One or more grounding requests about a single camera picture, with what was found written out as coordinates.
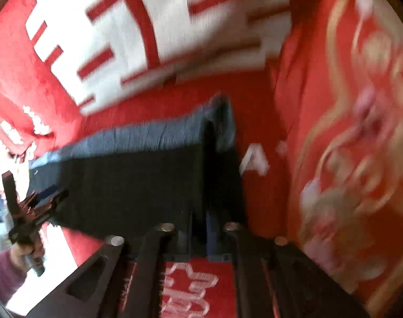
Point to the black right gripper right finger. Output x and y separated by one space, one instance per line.
276 279

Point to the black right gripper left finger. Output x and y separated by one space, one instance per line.
119 280

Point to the black pants with blue trim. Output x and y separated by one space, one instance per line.
124 180

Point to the purple sleeved forearm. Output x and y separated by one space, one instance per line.
12 277

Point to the person left hand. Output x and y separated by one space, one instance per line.
18 252

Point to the red wedding sofa cover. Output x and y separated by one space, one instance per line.
72 68

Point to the red embroidered cushion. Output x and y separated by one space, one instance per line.
339 91

